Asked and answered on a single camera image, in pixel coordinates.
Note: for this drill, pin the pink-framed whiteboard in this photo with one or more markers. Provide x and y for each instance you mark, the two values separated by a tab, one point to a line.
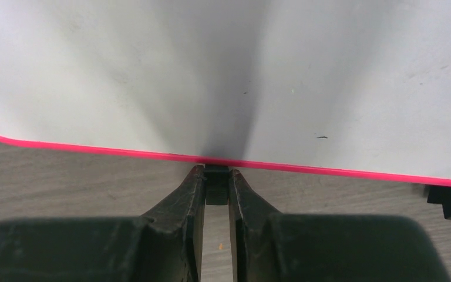
348	88

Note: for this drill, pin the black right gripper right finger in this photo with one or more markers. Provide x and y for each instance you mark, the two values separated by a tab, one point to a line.
275	246

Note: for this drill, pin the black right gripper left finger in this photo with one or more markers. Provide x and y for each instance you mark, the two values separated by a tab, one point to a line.
162	244

